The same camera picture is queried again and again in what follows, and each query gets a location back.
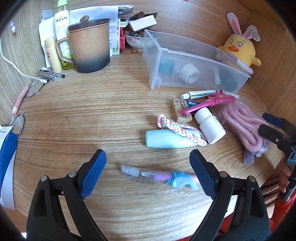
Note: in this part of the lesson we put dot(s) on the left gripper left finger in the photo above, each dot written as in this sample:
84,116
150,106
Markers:
46,220

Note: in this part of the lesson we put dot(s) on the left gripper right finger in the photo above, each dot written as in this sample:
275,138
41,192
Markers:
249,221

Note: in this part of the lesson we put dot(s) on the white pill bottle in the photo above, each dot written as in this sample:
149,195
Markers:
209,125

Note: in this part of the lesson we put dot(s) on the pink scissors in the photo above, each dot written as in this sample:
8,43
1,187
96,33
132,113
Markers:
212,100

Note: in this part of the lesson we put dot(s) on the black round object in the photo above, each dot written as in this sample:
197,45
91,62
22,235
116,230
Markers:
227,82

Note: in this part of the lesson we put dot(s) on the pink blue pen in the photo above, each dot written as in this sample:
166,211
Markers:
176,179

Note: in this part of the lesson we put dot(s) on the white bandage roll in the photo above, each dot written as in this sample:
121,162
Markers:
189,73

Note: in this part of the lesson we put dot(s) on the light blue foam tube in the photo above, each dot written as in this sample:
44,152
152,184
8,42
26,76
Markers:
166,139

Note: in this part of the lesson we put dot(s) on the white cylindrical lotion tube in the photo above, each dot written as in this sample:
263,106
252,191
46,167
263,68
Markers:
216,76

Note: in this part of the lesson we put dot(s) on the person's right hand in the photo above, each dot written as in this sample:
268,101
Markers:
285,174

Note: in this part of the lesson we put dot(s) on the blue white box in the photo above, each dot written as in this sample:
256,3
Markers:
8,152

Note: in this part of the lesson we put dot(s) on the yellow chick plush toy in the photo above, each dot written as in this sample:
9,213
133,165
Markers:
239,46

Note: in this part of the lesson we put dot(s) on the white ointment tube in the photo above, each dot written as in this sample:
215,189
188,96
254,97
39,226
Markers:
196,94

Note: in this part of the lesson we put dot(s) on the clear plastic storage bin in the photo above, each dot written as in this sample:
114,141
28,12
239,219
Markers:
182,51

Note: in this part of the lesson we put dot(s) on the eyeglasses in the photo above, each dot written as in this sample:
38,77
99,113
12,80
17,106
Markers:
35,87

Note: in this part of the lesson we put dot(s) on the metal clip keys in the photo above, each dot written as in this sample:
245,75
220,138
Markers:
47,73

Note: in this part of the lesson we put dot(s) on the bowl of beads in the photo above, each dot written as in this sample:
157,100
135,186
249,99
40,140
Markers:
139,40

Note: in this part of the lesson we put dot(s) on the white small box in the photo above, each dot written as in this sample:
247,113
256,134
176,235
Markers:
142,23

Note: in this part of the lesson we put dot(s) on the brown ceramic lidded mug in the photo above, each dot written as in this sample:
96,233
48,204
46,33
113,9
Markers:
89,45

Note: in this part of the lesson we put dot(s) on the stack of papers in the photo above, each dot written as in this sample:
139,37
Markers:
47,27

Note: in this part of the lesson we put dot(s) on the green spray bottle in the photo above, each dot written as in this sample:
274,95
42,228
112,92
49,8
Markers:
61,22

